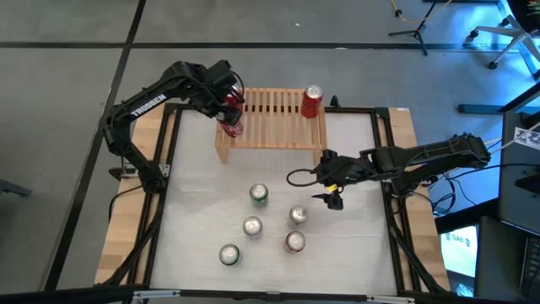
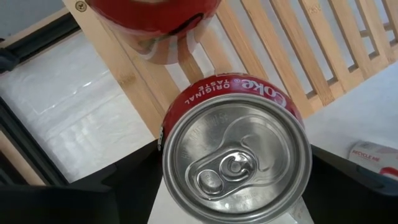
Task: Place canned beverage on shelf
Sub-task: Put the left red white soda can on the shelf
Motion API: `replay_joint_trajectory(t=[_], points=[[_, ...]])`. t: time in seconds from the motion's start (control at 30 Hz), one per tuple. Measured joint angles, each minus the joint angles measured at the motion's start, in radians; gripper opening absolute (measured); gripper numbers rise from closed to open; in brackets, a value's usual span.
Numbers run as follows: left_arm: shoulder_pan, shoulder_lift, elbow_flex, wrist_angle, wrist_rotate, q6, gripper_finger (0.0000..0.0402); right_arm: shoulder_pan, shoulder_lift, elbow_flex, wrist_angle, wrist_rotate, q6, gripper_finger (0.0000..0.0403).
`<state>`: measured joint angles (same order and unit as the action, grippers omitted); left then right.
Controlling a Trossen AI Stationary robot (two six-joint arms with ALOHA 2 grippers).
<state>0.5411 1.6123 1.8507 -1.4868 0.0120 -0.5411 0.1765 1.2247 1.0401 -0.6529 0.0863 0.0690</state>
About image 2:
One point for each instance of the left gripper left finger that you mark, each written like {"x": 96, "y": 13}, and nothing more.
{"x": 93, "y": 202}

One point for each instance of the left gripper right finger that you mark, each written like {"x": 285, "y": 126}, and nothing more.
{"x": 342, "y": 199}

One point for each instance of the silver Diet Coke can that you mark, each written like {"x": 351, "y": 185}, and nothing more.
{"x": 370, "y": 155}

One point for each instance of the red Coca-Cola can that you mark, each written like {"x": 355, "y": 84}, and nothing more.
{"x": 149, "y": 18}
{"x": 236, "y": 155}

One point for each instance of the wooden slatted shelf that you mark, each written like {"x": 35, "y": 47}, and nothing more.
{"x": 280, "y": 46}

